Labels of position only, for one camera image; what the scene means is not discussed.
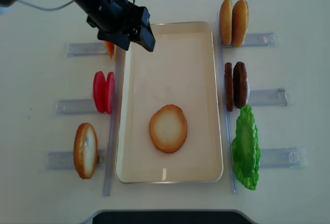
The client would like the cream rectangular tray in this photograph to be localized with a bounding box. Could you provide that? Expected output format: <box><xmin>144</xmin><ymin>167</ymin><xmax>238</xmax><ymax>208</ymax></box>
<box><xmin>115</xmin><ymin>22</ymin><xmax>223</xmax><ymax>183</ymax></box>

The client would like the upright bread slice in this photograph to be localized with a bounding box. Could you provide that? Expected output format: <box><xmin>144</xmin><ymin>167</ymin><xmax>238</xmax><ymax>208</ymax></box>
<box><xmin>73</xmin><ymin>123</ymin><xmax>98</xmax><ymax>179</ymax></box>

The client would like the grey cable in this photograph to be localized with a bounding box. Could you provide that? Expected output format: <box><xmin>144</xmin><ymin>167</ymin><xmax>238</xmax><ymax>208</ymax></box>
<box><xmin>16</xmin><ymin>0</ymin><xmax>75</xmax><ymax>11</ymax></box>

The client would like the orange cheese slice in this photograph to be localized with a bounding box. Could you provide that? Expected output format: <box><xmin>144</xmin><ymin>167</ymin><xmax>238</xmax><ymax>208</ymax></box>
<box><xmin>105</xmin><ymin>41</ymin><xmax>115</xmax><ymax>59</ymax></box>

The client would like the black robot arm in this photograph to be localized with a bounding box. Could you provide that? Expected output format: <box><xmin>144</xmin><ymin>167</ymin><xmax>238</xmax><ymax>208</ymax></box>
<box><xmin>73</xmin><ymin>0</ymin><xmax>155</xmax><ymax>52</ymax></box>

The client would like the clear acrylic left rack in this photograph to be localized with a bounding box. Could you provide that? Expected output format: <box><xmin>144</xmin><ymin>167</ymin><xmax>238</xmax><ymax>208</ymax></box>
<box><xmin>44</xmin><ymin>43</ymin><xmax>127</xmax><ymax>196</ymax></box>

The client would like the green lettuce leaf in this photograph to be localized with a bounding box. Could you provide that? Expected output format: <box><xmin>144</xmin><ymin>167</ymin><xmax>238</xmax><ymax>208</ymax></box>
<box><xmin>232</xmin><ymin>105</ymin><xmax>261</xmax><ymax>191</ymax></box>

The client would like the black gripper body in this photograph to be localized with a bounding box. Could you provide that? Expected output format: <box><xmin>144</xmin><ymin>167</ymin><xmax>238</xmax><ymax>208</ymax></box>
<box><xmin>87</xmin><ymin>4</ymin><xmax>150</xmax><ymax>50</ymax></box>

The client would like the red tomato slice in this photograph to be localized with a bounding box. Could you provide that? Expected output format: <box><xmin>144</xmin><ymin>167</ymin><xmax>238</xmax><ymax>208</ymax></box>
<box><xmin>105</xmin><ymin>72</ymin><xmax>115</xmax><ymax>114</ymax></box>
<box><xmin>93</xmin><ymin>71</ymin><xmax>106</xmax><ymax>113</ymax></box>

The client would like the clear acrylic rack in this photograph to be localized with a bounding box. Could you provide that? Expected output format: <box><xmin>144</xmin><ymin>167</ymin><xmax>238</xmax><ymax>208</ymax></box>
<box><xmin>44</xmin><ymin>43</ymin><xmax>127</xmax><ymax>196</ymax></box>
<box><xmin>216</xmin><ymin>12</ymin><xmax>309</xmax><ymax>194</ymax></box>

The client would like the golden bun half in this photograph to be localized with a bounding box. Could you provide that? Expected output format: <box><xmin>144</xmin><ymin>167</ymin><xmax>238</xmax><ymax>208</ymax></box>
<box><xmin>232</xmin><ymin>0</ymin><xmax>249</xmax><ymax>48</ymax></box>
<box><xmin>219</xmin><ymin>0</ymin><xmax>232</xmax><ymax>46</ymax></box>

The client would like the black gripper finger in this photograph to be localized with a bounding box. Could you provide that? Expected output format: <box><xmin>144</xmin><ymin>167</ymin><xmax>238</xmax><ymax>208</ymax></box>
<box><xmin>131</xmin><ymin>25</ymin><xmax>156</xmax><ymax>52</ymax></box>

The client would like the toasted bread slice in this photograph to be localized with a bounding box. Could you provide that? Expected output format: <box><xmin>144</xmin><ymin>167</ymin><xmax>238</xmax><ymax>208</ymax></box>
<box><xmin>148</xmin><ymin>105</ymin><xmax>188</xmax><ymax>153</ymax></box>

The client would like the clear acrylic right rack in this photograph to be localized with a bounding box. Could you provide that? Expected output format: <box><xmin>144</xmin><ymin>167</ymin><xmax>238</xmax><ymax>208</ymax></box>
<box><xmin>216</xmin><ymin>12</ymin><xmax>309</xmax><ymax>194</ymax></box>

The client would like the dark brown meat patty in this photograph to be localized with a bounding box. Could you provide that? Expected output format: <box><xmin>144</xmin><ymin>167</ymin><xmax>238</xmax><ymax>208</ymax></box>
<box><xmin>233</xmin><ymin>62</ymin><xmax>248</xmax><ymax>109</ymax></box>

